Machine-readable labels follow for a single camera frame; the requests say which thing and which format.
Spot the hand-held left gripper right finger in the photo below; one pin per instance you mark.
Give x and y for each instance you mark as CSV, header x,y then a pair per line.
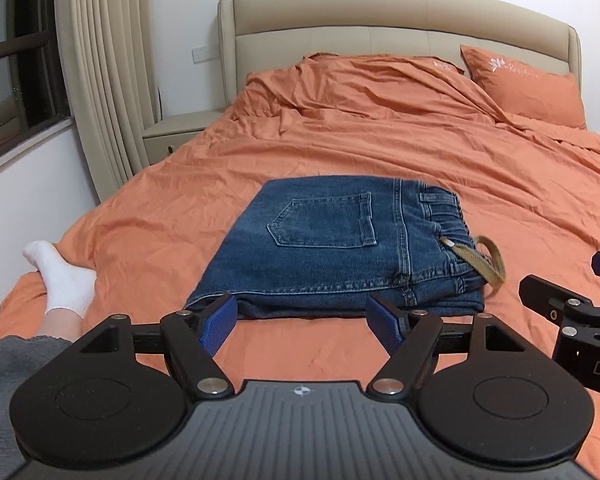
x,y
386,327

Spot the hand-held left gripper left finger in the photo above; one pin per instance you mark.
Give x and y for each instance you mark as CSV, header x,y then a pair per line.
x,y
220,326

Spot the blue denim pants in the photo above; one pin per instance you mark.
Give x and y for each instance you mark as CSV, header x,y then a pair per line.
x,y
330,240

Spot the person's bare leg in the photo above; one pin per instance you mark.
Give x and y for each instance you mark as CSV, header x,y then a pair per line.
x,y
60,324

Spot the orange duvet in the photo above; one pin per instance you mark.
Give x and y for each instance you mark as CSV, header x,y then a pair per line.
x,y
330,140

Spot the beige nightstand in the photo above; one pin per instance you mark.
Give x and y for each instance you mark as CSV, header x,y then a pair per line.
x,y
175,135

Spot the orange pillow with white print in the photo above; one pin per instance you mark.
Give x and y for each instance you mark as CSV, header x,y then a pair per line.
x,y
525,87
447,66

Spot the leg with white sock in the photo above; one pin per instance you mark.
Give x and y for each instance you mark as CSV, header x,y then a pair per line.
x,y
5,390

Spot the beige pleated curtain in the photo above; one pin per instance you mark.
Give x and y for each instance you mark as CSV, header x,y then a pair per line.
x,y
105,70

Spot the beige padded headboard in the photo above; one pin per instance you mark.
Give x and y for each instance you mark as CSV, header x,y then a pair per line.
x,y
380,17

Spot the dark framed window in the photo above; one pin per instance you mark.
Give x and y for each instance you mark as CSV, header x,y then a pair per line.
x,y
15,85

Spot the white wall socket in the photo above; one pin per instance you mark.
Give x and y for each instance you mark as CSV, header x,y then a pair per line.
x,y
201,54

